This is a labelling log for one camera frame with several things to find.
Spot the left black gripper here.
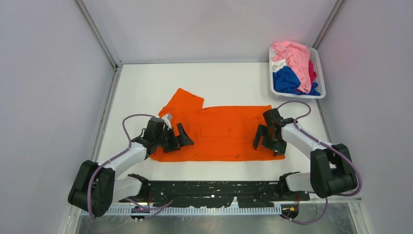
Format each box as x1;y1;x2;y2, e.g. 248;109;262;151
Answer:
156;124;193;154

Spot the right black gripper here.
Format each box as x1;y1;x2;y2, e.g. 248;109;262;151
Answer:
253;124;287;156

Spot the orange t shirt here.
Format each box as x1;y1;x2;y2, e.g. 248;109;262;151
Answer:
151;88;285;162

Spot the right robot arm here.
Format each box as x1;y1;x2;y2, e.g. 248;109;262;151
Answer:
253;108;359;200

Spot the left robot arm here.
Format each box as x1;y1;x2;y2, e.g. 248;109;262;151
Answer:
68;114;194;218

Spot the blue t shirt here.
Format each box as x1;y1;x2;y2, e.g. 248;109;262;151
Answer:
273;66;321;96

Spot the white t shirt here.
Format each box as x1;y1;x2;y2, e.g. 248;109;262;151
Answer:
272;59;288;73

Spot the crimson t shirt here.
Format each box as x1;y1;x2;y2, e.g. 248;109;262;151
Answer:
308;60;318;83

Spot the pink t shirt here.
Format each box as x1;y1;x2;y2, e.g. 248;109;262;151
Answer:
271;41;312;94

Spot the white plastic laundry basket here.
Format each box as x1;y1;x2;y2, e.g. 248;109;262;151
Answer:
269;47;326;102

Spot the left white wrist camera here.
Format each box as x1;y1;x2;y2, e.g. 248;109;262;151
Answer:
161;113;172;130

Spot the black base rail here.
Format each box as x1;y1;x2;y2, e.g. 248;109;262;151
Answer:
130;180;310;208

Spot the white slotted cable duct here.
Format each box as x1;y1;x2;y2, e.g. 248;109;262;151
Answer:
80;205;283;216

